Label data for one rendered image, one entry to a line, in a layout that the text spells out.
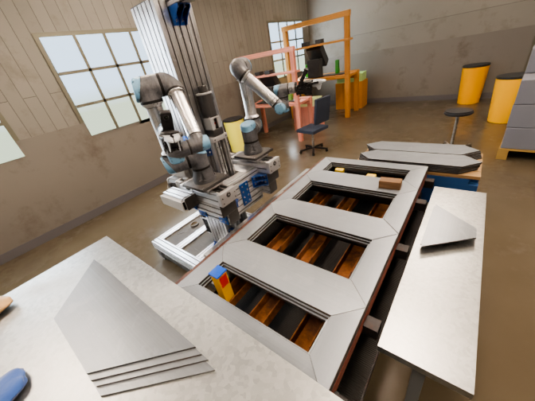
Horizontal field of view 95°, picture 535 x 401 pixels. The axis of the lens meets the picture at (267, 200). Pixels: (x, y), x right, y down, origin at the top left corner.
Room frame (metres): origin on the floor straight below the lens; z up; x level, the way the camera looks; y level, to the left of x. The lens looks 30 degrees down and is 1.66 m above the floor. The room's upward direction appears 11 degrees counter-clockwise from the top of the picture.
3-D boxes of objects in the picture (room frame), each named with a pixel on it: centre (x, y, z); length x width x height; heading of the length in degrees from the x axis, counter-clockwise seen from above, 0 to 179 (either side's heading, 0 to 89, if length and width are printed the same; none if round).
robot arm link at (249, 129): (1.87, 0.03, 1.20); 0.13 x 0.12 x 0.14; 162
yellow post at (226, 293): (0.81, 0.28, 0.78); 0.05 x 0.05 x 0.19; 47
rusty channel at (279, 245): (1.26, -0.14, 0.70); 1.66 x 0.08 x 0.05; 137
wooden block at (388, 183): (1.27, -0.75, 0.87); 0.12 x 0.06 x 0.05; 52
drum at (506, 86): (4.01, -4.30, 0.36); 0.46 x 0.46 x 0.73
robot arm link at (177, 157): (1.22, 0.39, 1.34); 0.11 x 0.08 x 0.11; 111
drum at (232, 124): (5.33, 0.37, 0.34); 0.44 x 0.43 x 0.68; 137
